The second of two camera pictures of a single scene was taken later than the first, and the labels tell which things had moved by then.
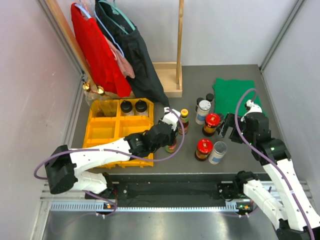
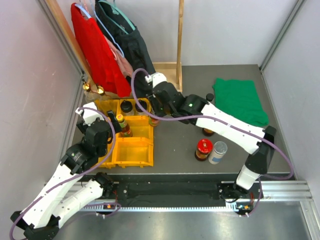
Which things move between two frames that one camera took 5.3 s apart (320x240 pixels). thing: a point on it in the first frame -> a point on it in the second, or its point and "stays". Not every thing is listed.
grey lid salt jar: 219,148 stays
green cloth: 227,92 stays
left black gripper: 172,136 -> 117,127
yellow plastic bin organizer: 110,120 stays
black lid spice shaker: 126,106 stays
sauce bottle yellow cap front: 171,148 -> 126,131
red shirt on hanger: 105,70 stays
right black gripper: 229,120 -> 153,103
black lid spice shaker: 141,106 stays
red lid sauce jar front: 204,147 stays
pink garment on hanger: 124,64 stays
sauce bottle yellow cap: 184,120 -> 153,122
